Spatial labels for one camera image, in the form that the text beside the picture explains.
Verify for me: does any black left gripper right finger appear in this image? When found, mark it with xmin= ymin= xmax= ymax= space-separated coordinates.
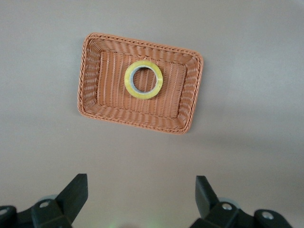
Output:
xmin=189 ymin=175 xmax=292 ymax=228

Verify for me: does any brown wicker basket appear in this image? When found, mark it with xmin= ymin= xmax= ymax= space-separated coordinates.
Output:
xmin=76 ymin=31 xmax=205 ymax=135

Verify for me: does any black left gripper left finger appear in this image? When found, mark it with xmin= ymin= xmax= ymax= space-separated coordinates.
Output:
xmin=0 ymin=173 xmax=89 ymax=228

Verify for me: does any yellow tape roll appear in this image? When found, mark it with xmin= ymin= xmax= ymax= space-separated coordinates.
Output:
xmin=123 ymin=60 xmax=164 ymax=100

